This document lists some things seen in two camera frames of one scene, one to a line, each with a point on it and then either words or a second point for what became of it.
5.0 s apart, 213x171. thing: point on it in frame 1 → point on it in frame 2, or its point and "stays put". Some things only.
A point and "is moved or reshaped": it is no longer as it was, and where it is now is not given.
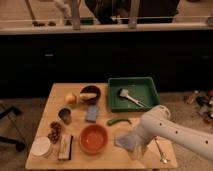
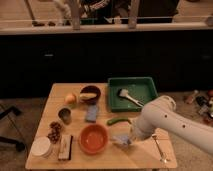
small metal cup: x=65 y=114 stays put
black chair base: x=20 y=146 stays put
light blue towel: x=126 y=141 is moved or reshaped
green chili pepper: x=110 y=122 stays put
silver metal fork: x=163 y=157 stays put
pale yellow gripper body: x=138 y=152 → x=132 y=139
